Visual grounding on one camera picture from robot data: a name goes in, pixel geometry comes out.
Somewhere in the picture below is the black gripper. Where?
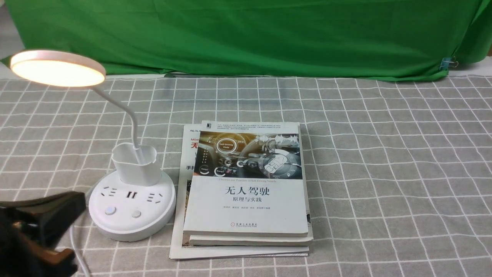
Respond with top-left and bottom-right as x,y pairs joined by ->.
0,191 -> 86,277

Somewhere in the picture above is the white desk lamp socket base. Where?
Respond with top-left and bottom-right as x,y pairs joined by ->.
10,50 -> 177,242

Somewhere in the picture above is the thin white magazine under book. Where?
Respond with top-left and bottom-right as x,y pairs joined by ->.
169,124 -> 309,260

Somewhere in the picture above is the self-driving vehicle book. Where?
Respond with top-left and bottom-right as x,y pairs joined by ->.
183,120 -> 314,247

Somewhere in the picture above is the grey checked tablecloth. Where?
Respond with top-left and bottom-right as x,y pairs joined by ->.
0,74 -> 492,277

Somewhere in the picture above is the green backdrop cloth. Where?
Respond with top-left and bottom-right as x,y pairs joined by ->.
5,0 -> 491,81

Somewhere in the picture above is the blue binder clip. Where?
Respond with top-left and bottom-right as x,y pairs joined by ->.
439,57 -> 459,71

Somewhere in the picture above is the white lamp power cable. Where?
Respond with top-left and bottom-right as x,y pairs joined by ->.
70,181 -> 101,277

